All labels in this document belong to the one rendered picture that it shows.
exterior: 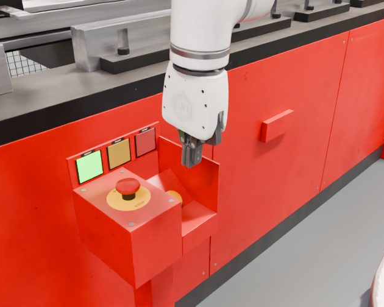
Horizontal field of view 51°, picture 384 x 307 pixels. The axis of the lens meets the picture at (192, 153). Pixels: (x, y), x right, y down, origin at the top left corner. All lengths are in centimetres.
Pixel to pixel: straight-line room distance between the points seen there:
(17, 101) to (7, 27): 35
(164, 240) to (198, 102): 24
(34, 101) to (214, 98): 40
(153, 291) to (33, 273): 28
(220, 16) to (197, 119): 15
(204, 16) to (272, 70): 77
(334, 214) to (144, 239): 146
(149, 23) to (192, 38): 52
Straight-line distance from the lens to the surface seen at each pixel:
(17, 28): 118
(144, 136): 77
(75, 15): 124
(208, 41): 54
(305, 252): 177
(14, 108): 82
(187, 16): 54
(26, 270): 96
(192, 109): 59
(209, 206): 77
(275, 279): 164
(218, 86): 57
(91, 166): 71
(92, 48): 97
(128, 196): 66
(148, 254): 67
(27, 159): 83
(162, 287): 84
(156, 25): 107
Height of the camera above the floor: 117
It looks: 29 degrees down
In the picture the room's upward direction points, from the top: straight up
